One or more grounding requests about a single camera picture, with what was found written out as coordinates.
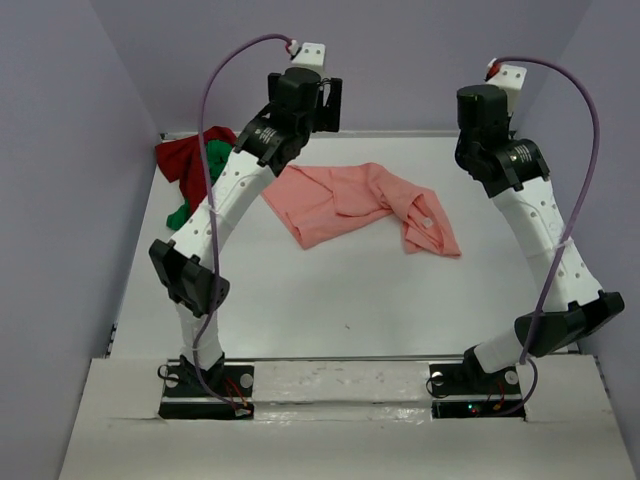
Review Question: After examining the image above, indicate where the pink t shirt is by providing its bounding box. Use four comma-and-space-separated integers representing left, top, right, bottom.
262, 163, 462, 258

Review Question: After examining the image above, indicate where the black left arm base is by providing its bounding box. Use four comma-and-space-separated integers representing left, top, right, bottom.
156, 360, 255, 421

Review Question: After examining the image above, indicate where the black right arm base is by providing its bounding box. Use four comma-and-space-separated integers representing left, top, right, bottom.
425, 363, 525, 420

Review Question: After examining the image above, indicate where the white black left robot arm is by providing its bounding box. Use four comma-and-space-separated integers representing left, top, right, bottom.
149, 67, 343, 395

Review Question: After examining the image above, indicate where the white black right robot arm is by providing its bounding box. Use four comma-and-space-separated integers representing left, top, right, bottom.
455, 84, 625, 392

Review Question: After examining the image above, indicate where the green t shirt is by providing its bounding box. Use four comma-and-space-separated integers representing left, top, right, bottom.
166, 140, 232, 231

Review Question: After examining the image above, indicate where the dark red t shirt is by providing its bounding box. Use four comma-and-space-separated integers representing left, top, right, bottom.
155, 126, 237, 190

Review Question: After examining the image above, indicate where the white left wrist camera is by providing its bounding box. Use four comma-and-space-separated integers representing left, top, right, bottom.
287, 40, 326, 78

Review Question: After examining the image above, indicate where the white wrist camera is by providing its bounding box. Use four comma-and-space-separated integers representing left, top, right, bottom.
287, 40, 326, 78
485, 59, 527, 115

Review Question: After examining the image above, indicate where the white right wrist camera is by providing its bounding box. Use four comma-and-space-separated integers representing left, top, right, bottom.
485, 59, 527, 115

